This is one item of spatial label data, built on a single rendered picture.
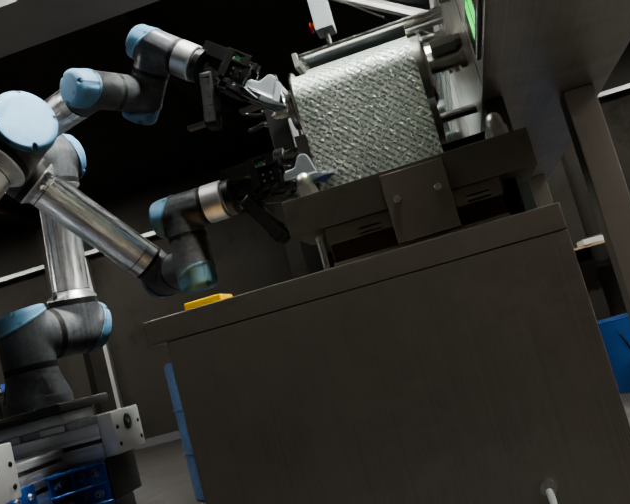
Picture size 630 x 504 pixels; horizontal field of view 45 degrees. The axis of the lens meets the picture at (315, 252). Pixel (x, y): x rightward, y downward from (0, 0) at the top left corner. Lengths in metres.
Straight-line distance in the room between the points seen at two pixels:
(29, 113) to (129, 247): 0.33
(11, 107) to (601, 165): 1.07
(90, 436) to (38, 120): 0.68
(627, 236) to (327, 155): 0.59
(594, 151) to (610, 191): 0.08
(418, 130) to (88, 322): 0.91
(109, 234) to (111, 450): 0.46
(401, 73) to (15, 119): 0.68
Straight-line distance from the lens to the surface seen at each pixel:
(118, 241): 1.53
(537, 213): 1.13
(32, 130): 1.37
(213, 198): 1.44
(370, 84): 1.45
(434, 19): 1.84
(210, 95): 1.54
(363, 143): 1.42
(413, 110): 1.42
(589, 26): 1.23
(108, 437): 1.69
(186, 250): 1.45
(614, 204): 1.54
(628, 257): 1.54
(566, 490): 1.15
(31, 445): 1.77
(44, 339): 1.80
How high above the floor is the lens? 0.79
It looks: 7 degrees up
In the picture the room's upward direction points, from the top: 15 degrees counter-clockwise
